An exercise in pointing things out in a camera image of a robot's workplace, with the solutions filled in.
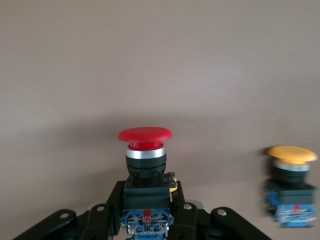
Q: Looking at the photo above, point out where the red mushroom push button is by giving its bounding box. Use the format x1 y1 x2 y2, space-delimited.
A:
117 126 179 240

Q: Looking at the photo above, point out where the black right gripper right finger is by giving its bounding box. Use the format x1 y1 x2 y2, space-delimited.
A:
169 179 273 240

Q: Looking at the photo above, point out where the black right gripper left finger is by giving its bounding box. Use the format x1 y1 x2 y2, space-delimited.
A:
12 181 126 240

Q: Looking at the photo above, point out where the yellow mushroom push button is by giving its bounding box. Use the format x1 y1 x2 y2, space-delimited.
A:
262 145 319 229

